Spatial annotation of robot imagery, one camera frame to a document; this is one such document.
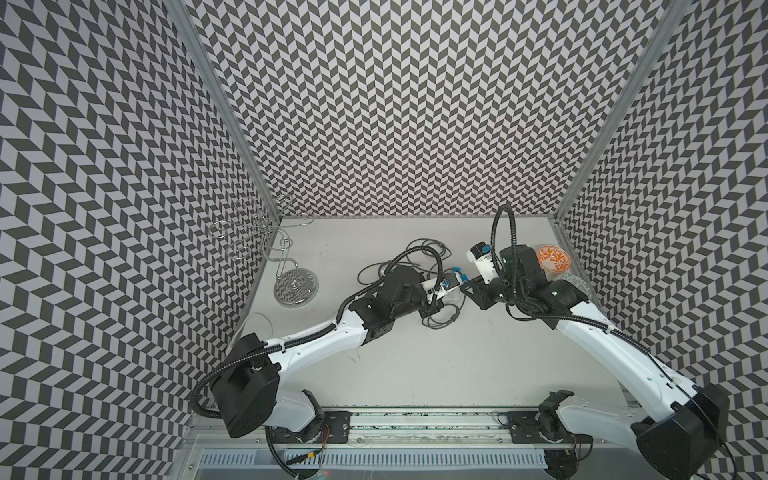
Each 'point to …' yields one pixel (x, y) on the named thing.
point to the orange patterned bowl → (552, 259)
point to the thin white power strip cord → (241, 326)
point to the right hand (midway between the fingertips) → (467, 291)
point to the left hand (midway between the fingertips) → (445, 285)
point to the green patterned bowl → (578, 282)
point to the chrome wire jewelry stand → (258, 231)
